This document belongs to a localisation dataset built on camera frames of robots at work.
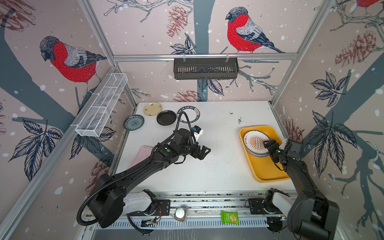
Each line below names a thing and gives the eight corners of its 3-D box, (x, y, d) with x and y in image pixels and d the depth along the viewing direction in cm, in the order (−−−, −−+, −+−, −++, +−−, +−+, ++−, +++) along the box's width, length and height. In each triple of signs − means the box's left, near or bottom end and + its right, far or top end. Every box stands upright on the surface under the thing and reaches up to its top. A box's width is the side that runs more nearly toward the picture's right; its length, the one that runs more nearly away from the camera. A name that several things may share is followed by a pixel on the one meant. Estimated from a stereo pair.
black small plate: (156, 125, 110) (155, 122, 108) (159, 112, 118) (158, 110, 116) (175, 125, 110) (174, 122, 108) (176, 112, 118) (176, 110, 116)
